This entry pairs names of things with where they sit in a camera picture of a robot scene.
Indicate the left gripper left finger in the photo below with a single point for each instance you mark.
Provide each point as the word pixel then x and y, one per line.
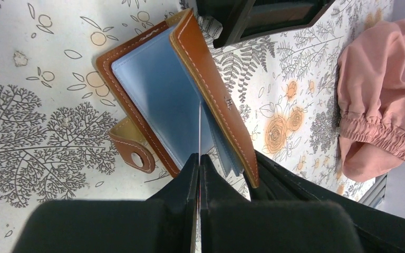
pixel 179 203

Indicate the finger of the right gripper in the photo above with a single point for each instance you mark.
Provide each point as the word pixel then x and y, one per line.
pixel 378 231

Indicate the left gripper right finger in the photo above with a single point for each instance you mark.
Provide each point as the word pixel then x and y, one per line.
pixel 218 200

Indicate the brown leather card holder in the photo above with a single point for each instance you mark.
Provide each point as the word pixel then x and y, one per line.
pixel 176 103

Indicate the black card box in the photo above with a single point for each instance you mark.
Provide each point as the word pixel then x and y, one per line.
pixel 247 19

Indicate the floral patterned table mat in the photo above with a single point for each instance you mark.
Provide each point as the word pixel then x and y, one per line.
pixel 55 110

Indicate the pink crumpled cloth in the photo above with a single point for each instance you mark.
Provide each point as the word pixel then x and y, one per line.
pixel 371 98

